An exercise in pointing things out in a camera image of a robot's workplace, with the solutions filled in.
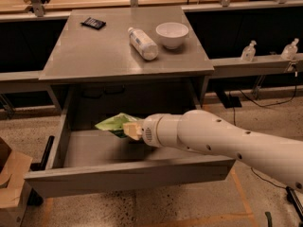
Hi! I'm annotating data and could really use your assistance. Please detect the open grey top drawer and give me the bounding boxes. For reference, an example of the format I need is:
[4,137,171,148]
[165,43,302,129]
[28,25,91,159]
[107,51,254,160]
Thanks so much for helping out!
[25,93,234,198]

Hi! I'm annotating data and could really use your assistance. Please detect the clear sanitizer pump bottle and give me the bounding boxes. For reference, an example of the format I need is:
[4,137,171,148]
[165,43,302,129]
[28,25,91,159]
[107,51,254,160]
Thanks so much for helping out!
[241,41,257,61]

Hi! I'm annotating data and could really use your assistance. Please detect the green rice chip bag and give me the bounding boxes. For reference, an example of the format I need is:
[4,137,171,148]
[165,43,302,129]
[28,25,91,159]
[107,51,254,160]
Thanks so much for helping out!
[95,113,139,138]

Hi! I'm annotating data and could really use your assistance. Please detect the brown cardboard box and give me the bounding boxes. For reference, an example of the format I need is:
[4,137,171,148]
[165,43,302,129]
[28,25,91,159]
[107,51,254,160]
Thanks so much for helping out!
[0,138,32,227]

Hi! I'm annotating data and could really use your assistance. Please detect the white ceramic bowl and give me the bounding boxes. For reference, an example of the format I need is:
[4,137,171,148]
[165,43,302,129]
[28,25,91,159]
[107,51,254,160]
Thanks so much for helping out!
[156,22,189,49]

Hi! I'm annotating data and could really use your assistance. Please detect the black bar on floor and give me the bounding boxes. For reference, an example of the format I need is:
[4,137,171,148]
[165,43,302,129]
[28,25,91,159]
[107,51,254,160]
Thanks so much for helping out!
[286,186,303,221]

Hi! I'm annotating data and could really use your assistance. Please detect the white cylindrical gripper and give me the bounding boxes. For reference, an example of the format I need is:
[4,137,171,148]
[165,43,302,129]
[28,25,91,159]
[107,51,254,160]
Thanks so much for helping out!
[123,113,184,149]

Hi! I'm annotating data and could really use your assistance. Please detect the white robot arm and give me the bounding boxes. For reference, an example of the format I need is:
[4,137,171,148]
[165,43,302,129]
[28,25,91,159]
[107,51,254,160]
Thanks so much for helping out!
[123,110,303,191]

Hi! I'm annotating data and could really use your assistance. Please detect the small black snack packet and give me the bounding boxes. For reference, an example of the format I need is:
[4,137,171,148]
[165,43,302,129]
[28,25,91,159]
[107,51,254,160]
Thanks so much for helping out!
[80,17,106,30]

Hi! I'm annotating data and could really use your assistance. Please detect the grey cabinet with top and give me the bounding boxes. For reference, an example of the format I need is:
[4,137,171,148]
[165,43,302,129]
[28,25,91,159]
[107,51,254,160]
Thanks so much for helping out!
[40,7,214,109]

